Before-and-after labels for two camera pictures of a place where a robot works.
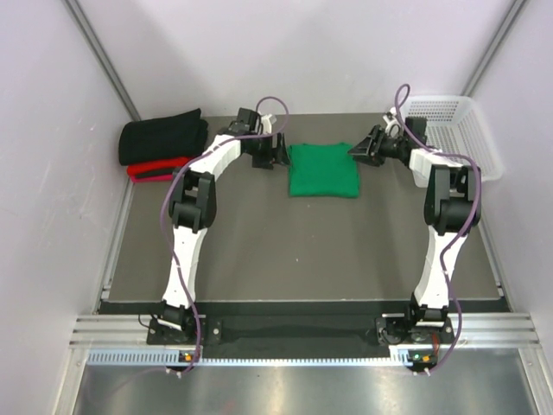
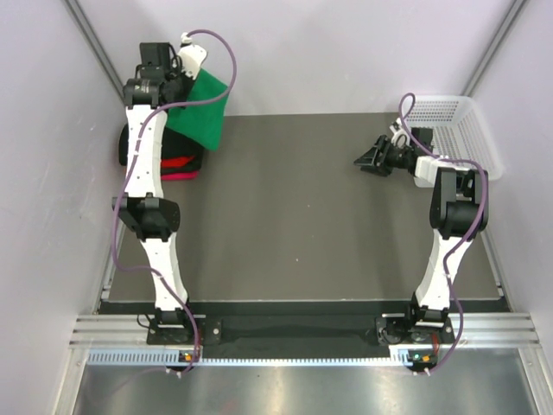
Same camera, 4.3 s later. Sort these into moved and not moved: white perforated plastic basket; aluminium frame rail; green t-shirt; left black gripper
Moved: green t-shirt; left black gripper
Not moved: aluminium frame rail; white perforated plastic basket
